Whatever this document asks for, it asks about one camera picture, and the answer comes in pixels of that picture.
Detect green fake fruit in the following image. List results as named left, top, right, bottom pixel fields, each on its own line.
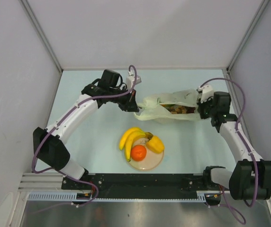
left=162, top=104, right=175, bottom=108

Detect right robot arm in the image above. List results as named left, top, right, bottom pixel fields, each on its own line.
left=197, top=90, right=271, bottom=200

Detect yellow fake bell pepper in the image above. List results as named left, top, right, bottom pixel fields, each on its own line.
left=145, top=136, right=164, bottom=154

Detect pink ceramic plate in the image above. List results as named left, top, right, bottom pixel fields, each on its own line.
left=127, top=138, right=164, bottom=172

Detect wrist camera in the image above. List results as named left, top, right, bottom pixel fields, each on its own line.
left=197, top=85, right=214, bottom=103
left=125, top=75, right=142, bottom=90

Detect pale green plastic bag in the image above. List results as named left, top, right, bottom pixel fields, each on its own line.
left=134, top=89, right=201, bottom=123

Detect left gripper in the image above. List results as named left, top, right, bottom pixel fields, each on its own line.
left=108, top=86, right=139, bottom=112

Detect fake dark grapes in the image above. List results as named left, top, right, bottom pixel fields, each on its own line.
left=169, top=105, right=196, bottom=114

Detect orange fake fruit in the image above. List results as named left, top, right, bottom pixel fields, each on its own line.
left=131, top=145, right=147, bottom=162

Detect yellow fake banana bunch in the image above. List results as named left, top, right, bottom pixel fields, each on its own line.
left=119, top=127, right=153, bottom=162

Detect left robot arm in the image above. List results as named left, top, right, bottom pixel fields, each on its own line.
left=31, top=65, right=141, bottom=189

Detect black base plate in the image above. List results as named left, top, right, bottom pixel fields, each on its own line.
left=61, top=173, right=222, bottom=205

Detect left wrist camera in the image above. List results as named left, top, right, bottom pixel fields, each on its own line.
left=125, top=75, right=142, bottom=90

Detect white cable duct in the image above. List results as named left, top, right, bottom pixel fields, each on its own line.
left=27, top=191, right=208, bottom=202

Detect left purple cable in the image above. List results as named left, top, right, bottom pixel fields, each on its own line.
left=31, top=64, right=141, bottom=213

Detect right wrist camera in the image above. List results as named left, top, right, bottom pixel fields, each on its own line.
left=197, top=85, right=214, bottom=103

